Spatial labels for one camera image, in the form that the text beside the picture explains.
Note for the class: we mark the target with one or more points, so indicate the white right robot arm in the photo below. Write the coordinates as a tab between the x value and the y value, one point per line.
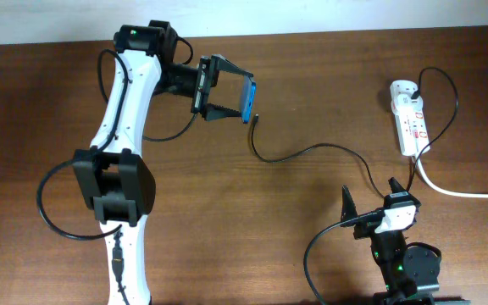
410	270

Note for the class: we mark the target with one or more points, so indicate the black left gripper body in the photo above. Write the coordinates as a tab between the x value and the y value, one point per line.
188	81

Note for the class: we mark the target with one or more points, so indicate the blue Galaxy smartphone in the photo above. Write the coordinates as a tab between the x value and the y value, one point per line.
247	99

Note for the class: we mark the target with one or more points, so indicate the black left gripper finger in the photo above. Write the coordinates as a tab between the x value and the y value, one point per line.
213	112
219	63

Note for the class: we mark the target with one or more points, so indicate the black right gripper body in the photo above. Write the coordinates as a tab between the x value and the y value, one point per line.
371	224

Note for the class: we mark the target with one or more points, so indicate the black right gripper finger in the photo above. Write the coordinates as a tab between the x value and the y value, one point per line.
399	196
348	209

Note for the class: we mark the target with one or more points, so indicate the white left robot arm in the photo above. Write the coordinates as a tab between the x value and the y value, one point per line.
113	178

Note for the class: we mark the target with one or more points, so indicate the black USB charger plug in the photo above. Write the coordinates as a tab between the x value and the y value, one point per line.
416	94

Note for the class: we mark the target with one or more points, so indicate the white power strip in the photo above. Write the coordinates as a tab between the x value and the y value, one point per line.
408	112

